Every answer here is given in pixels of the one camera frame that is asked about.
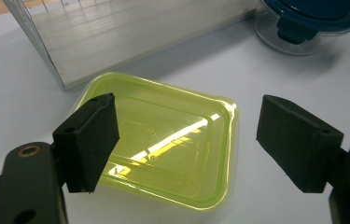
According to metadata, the round glass container blue lid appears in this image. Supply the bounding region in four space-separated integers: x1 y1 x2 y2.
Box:
254 0 350 57

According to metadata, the white wire rack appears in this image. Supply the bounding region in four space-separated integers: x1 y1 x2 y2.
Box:
3 0 258 91

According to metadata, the yellow-green plastic food container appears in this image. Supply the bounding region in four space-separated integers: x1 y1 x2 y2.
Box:
75 72 241 213

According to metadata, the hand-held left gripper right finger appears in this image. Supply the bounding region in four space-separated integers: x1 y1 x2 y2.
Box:
255 94 345 194

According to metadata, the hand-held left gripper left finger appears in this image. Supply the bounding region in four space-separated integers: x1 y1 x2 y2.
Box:
51 92 121 194

